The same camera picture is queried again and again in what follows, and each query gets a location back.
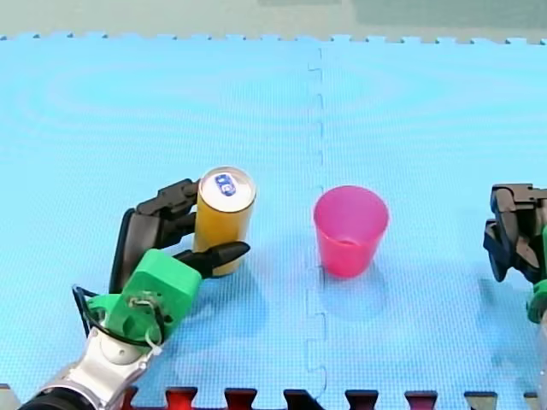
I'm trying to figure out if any pink plastic cup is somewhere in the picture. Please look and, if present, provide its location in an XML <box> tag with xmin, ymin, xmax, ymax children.
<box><xmin>313</xmin><ymin>184</ymin><xmax>390</xmax><ymax>279</ymax></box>

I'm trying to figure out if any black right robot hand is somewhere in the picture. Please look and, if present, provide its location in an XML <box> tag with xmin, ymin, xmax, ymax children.
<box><xmin>483</xmin><ymin>183</ymin><xmax>547</xmax><ymax>284</ymax></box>

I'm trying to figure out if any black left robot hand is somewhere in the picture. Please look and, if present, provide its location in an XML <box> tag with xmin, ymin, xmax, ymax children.
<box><xmin>109</xmin><ymin>178</ymin><xmax>251</xmax><ymax>295</ymax></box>

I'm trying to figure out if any yellow drink can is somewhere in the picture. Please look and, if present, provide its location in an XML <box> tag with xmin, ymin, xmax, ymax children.
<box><xmin>191</xmin><ymin>166</ymin><xmax>257</xmax><ymax>278</ymax></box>

